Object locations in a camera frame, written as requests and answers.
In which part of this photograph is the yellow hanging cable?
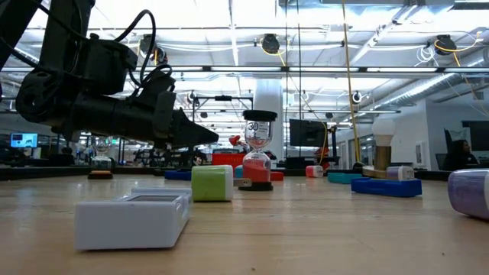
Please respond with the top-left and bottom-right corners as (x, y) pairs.
(341, 0), (362, 163)

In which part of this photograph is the black ceiling cord reel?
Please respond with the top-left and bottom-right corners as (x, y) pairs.
(261, 33), (281, 54)
(435, 34), (458, 57)

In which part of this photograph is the hourglass with red sand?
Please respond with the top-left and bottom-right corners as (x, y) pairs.
(238, 109), (279, 192)

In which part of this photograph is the small white digital display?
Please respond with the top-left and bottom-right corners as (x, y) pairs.
(73, 186), (193, 251)

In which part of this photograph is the person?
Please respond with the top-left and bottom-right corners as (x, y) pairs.
(442, 139), (478, 171)

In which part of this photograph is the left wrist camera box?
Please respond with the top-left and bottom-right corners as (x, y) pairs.
(141, 67), (177, 96)

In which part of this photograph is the red plastic basket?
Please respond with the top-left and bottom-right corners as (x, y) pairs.
(212, 152), (248, 169)

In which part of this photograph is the green spool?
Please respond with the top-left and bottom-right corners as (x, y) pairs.
(190, 164), (253, 202)

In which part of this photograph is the pink USB wall charger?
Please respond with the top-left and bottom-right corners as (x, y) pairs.
(305, 164), (325, 179)

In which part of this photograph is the small teal digital display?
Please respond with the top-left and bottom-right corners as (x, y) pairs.
(327, 172), (364, 185)

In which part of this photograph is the white bulb on brass stand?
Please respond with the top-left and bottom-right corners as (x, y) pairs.
(361, 117), (398, 180)

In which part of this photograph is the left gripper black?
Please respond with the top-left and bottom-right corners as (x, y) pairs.
(114, 91), (219, 149)

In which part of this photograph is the hourglass with orange sand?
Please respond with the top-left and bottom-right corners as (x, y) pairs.
(87, 135), (115, 180)

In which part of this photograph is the black aluminium table frame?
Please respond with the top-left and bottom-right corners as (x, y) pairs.
(0, 164), (489, 183)

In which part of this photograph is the black monitor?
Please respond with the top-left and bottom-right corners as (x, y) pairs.
(289, 118), (328, 148)
(461, 121), (489, 152)

